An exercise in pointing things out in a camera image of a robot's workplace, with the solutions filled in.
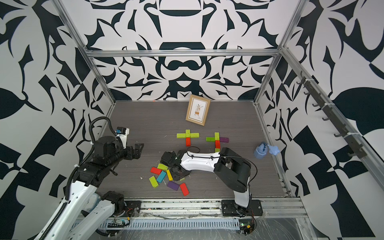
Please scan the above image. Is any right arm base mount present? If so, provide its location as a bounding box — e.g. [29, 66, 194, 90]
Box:
[221, 200, 264, 217]

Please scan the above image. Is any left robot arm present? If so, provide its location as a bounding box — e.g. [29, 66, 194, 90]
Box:
[35, 135, 144, 240]

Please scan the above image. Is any blue cloth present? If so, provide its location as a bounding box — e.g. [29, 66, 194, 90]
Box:
[254, 142, 281, 159]

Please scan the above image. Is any red block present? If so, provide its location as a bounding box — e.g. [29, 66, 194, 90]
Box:
[215, 140, 221, 149]
[150, 167, 163, 175]
[180, 183, 190, 196]
[186, 138, 192, 147]

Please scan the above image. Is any right circuit board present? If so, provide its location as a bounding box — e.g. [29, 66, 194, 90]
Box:
[240, 223, 255, 236]

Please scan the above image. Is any black wall hook rail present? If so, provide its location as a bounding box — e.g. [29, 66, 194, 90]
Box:
[297, 76, 368, 159]

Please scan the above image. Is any lime block top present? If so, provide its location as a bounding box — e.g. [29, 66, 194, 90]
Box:
[177, 134, 187, 139]

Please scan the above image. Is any white cable duct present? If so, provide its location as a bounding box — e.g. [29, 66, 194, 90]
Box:
[99, 219, 240, 231]

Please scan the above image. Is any teal block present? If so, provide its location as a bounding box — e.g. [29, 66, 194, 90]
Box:
[156, 171, 167, 183]

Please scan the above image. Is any left circuit board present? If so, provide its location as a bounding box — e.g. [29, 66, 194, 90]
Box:
[108, 220, 131, 228]

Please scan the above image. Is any wooden picture frame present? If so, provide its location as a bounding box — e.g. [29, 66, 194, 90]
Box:
[186, 95, 211, 126]

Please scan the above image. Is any purple block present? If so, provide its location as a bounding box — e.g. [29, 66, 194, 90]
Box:
[220, 137, 230, 143]
[167, 181, 180, 191]

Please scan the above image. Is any circuit board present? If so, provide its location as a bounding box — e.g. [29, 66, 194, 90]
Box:
[108, 220, 131, 228]
[240, 223, 255, 236]

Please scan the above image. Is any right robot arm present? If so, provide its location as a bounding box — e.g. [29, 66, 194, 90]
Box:
[161, 148, 252, 215]

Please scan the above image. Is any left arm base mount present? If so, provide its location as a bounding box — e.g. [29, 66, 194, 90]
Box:
[114, 201, 142, 218]

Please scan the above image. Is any yellow block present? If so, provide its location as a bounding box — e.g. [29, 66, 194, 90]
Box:
[167, 170, 173, 181]

